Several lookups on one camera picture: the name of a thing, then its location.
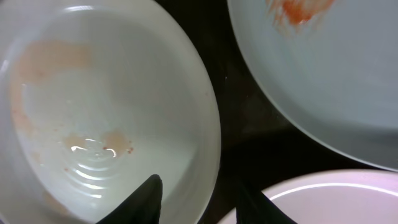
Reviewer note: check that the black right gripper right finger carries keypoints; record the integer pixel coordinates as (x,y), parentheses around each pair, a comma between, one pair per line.
(253,207)

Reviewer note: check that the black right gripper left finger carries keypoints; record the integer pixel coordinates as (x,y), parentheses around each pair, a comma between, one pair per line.
(143,206)

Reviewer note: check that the white plate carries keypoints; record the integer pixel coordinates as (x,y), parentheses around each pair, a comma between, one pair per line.
(338,196)
(97,96)

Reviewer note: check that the pale blue plate top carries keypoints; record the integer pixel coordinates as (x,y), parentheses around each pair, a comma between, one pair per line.
(332,74)

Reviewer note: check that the brown serving tray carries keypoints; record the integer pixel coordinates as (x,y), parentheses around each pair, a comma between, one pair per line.
(258,144)

